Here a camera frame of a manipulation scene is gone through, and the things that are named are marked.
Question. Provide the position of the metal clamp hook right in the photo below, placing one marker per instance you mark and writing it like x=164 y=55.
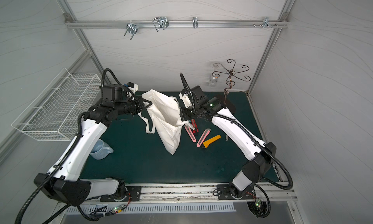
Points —
x=266 y=24

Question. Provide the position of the small glass jar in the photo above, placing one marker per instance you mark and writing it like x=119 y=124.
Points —
x=213 y=81

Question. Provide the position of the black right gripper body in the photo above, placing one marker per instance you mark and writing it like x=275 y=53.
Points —
x=186 y=115

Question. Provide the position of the white printed tote bag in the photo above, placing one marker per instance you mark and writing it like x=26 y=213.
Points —
x=164 y=119

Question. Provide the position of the aluminium top rail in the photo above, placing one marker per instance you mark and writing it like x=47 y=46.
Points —
x=174 y=24

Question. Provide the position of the pink utility knife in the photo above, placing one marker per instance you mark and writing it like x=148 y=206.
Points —
x=203 y=137
x=189 y=129

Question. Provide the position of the small metal ring hook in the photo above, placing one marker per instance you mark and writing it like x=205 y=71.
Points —
x=195 y=22

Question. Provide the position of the red utility knife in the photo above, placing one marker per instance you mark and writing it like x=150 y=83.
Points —
x=195 y=131

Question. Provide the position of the white vented cable duct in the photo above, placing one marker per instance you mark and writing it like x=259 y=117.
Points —
x=159 y=208

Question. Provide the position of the white wire basket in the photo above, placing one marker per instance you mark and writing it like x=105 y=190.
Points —
x=53 y=113

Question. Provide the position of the metal clamp hook left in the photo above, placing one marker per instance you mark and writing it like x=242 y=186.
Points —
x=131 y=29

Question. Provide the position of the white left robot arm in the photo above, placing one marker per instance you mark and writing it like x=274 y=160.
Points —
x=62 y=182

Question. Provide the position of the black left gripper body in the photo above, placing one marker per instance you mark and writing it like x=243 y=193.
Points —
x=138 y=104

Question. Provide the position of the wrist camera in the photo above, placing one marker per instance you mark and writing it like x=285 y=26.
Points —
x=192 y=97
x=116 y=93

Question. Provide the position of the light blue plastic cup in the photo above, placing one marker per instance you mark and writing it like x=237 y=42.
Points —
x=101 y=150

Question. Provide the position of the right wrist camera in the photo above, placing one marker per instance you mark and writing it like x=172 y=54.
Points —
x=192 y=97

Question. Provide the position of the metal U-bolt hook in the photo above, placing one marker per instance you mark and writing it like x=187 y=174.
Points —
x=160 y=23

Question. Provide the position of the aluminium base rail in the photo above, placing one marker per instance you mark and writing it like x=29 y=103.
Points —
x=204 y=192

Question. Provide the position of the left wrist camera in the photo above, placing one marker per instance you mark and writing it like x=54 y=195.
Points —
x=116 y=93

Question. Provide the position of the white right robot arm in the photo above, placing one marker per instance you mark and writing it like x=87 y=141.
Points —
x=260 y=155

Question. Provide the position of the metal clamp hook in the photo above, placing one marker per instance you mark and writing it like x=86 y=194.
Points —
x=266 y=24
x=131 y=29

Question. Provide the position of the dark metal jewelry stand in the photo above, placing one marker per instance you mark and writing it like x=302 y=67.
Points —
x=220 y=69

